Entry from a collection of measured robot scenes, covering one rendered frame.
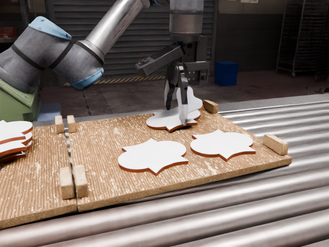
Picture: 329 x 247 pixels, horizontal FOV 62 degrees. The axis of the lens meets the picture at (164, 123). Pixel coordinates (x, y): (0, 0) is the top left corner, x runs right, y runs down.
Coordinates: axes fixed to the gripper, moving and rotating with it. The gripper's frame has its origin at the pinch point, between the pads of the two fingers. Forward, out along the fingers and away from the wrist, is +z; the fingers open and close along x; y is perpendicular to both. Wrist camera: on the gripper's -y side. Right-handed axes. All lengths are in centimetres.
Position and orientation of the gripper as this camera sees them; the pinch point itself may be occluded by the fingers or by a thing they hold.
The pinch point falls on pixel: (173, 115)
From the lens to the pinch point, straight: 70.4
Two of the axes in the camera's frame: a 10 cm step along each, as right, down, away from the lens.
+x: -3.5, -3.6, 8.6
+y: 9.4, -1.1, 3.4
